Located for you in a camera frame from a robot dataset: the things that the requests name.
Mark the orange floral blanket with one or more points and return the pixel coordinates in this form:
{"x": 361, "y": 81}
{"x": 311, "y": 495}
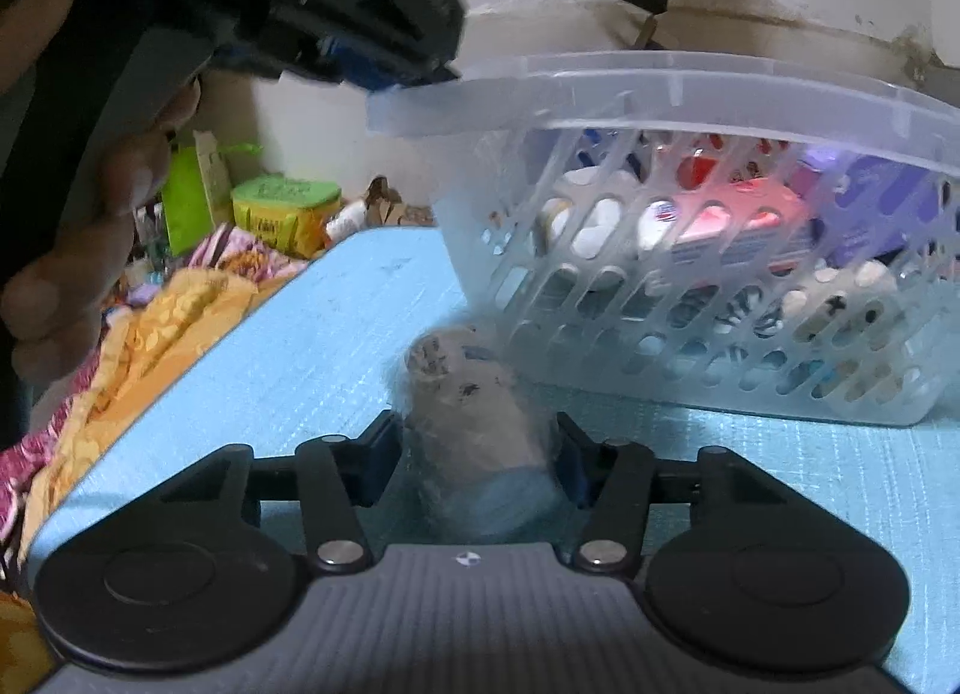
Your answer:
{"x": 150, "y": 334}

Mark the translucent plastic basket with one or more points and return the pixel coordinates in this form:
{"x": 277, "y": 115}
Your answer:
{"x": 675, "y": 334}

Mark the green yellow box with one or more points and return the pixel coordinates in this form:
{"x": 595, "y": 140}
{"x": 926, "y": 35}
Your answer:
{"x": 281, "y": 214}

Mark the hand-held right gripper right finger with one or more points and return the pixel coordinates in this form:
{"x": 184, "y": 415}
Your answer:
{"x": 616, "y": 491}

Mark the green carton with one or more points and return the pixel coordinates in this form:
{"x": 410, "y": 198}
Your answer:
{"x": 191, "y": 202}

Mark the torn cardboard pieces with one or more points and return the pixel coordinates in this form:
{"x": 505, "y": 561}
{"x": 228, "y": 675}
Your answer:
{"x": 390, "y": 206}

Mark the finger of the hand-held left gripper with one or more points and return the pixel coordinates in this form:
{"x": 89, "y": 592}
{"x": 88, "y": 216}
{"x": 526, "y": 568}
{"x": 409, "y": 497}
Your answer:
{"x": 375, "y": 67}

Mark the person's left hand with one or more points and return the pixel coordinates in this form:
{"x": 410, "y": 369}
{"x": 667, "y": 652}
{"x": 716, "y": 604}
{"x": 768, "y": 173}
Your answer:
{"x": 124, "y": 172}

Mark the pink box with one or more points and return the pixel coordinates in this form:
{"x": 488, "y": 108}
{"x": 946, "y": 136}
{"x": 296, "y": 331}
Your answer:
{"x": 735, "y": 229}

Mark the white bottle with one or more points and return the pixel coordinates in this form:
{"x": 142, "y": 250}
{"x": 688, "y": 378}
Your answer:
{"x": 577, "y": 214}

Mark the beige plush toy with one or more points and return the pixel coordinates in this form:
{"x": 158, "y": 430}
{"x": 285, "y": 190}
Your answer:
{"x": 472, "y": 431}

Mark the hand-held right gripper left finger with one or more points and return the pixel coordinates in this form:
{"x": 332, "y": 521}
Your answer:
{"x": 330, "y": 491}

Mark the purple packet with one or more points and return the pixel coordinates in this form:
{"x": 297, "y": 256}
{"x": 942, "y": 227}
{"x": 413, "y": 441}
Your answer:
{"x": 877, "y": 202}

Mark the white plush toy black marks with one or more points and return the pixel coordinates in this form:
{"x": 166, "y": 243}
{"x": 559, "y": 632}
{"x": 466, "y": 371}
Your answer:
{"x": 832, "y": 319}

